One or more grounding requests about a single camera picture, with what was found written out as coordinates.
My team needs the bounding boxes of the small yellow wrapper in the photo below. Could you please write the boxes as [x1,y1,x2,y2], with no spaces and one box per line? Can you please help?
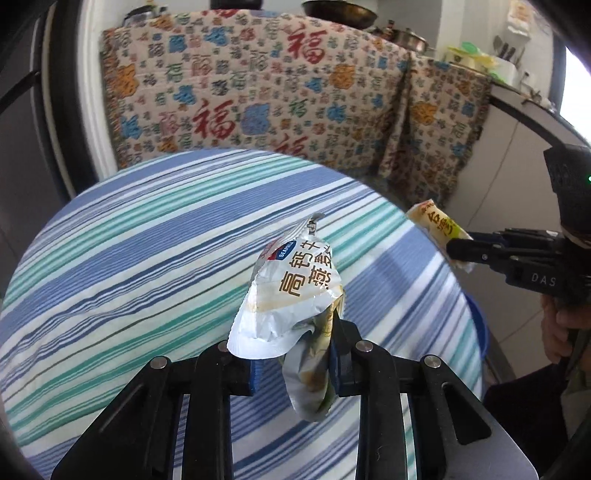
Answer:
[405,198,475,274]

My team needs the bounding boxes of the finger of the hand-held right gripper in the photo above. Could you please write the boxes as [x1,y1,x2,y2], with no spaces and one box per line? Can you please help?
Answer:
[468,230,518,244]
[445,239,509,269]

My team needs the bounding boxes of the steel pot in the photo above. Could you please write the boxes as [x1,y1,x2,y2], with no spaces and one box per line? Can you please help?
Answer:
[369,21,437,52]

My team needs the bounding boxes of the yellow green containers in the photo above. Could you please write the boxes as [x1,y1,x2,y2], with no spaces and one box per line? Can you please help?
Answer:
[443,41,502,75]

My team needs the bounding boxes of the yellow hanging cloth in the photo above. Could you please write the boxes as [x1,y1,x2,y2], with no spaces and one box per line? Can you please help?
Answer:
[505,0,534,35]

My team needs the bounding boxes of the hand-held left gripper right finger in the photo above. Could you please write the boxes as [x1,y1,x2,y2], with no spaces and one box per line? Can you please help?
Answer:
[329,311,539,480]

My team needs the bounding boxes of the blue plastic basket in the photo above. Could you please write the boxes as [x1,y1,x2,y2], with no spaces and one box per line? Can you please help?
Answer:
[464,295,491,365]

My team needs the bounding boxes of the white knife block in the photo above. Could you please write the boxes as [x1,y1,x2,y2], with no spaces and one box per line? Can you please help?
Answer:
[492,34,527,84]

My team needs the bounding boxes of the silver white wrapper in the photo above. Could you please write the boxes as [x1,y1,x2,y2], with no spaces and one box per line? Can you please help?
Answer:
[228,213,345,423]

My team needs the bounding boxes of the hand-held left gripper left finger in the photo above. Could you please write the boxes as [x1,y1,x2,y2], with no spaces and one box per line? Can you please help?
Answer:
[51,342,257,480]

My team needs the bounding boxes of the large printed blanket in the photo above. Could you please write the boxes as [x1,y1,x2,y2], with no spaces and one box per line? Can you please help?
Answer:
[99,8,414,185]

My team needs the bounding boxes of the round striped-cloth table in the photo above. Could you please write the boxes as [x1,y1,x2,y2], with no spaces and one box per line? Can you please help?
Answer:
[0,148,483,480]

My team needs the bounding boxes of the black wok with lid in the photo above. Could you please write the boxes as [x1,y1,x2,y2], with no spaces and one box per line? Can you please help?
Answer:
[301,0,379,29]

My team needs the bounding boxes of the person's right hand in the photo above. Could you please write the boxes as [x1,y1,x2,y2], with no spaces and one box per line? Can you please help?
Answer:
[540,291,591,365]

